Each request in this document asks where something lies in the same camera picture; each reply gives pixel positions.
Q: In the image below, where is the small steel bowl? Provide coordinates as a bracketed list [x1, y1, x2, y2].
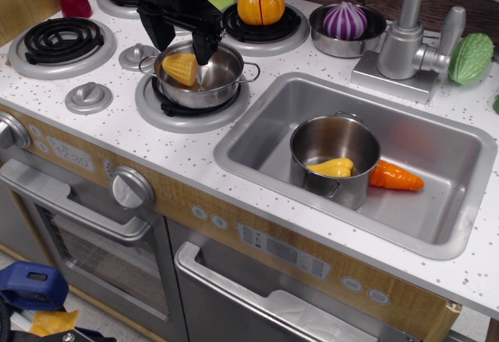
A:
[309, 4, 387, 58]

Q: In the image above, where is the silver stove knob front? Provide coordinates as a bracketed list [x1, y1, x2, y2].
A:
[65, 82, 113, 115]

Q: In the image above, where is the yellow toy pepper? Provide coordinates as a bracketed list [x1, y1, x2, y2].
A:
[306, 157, 354, 178]

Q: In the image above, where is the front right black burner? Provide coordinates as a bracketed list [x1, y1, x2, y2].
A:
[135, 76, 250, 134]

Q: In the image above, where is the dishwasher control panel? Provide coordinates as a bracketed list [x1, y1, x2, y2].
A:
[236, 223, 332, 280]

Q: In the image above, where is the oven door with handle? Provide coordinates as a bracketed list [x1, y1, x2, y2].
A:
[1, 159, 188, 341]

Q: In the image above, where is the silver toy faucet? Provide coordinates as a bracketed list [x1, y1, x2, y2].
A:
[351, 0, 466, 104]

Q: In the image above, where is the silver oven dial left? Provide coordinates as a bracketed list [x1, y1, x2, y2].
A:
[0, 111, 32, 150]

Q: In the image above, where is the blue clamp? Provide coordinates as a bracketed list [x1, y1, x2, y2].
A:
[1, 261, 69, 311]

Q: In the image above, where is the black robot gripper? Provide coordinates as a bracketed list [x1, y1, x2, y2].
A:
[136, 0, 222, 65]

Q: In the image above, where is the dishwasher door with handle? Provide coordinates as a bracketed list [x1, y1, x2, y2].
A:
[168, 220, 415, 341]

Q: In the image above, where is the silver stove knob middle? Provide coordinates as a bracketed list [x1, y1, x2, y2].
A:
[119, 43, 160, 72]

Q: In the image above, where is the tall steel pot in sink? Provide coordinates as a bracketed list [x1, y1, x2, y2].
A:
[289, 111, 381, 210]

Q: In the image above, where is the purple toy onion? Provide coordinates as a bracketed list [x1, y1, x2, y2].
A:
[323, 2, 367, 41]

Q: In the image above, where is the front left black burner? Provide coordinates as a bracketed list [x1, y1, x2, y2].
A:
[8, 17, 116, 80]

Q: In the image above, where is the orange toy carrot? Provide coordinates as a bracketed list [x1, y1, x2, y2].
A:
[370, 160, 424, 191]

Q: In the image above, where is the oven clock display panel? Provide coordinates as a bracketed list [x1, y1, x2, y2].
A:
[47, 136, 95, 172]

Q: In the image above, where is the red toy pepper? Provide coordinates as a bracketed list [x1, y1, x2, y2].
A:
[59, 0, 93, 19]

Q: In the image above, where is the steel pan on stove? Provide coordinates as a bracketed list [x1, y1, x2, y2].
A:
[141, 41, 260, 109]

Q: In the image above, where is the silver oven dial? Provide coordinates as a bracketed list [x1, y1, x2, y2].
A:
[109, 166, 155, 210]
[0, 111, 32, 150]

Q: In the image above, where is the silver oven dial right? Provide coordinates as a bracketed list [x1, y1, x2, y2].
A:
[109, 166, 155, 210]

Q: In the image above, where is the back right black burner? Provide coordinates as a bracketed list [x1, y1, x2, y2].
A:
[222, 4, 310, 58]

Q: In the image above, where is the silver stove knob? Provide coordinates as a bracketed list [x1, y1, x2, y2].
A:
[65, 82, 113, 115]
[119, 43, 160, 72]

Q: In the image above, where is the yellow toy corn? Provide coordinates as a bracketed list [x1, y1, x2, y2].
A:
[161, 53, 199, 86]

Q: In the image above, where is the orange toy pumpkin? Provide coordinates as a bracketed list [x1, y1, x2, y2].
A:
[237, 0, 285, 26]

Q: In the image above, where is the grey sink basin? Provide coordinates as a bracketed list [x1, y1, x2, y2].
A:
[214, 72, 497, 260]

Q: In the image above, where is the yellow tape piece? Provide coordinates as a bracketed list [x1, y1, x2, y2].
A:
[29, 309, 80, 337]

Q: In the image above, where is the green toy bitter gourd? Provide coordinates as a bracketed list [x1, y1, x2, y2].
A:
[448, 33, 494, 85]

